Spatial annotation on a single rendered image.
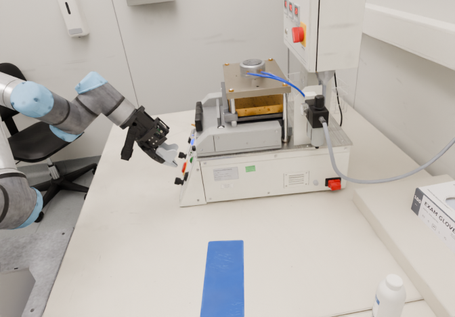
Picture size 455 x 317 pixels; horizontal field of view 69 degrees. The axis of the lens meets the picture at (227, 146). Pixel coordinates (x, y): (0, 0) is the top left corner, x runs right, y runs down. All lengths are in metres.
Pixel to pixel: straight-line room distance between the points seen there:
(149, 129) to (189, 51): 1.60
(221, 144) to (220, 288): 0.38
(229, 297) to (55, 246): 0.55
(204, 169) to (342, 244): 0.43
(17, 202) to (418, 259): 0.98
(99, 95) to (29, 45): 1.79
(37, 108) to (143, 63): 1.76
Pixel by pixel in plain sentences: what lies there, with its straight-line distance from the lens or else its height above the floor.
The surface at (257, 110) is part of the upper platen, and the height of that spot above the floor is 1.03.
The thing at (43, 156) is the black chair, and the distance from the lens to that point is 2.35.
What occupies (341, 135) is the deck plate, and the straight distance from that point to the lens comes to 1.06.
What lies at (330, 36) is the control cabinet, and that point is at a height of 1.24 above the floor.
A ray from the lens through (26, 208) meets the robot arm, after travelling 1.03.
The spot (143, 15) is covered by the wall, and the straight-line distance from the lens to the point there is 2.48.
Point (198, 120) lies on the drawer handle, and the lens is 1.02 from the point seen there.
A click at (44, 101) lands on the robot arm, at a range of 0.85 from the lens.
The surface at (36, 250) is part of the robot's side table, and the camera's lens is 1.15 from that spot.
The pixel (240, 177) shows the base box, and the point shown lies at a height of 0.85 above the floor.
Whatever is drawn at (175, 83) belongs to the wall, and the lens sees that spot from 2.59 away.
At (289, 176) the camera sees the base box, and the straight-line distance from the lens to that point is 1.04.
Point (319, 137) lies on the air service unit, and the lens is 0.88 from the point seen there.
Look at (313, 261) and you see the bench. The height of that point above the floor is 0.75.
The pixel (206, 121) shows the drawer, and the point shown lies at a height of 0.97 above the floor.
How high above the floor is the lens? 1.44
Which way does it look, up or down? 30 degrees down
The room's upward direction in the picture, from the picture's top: 6 degrees counter-clockwise
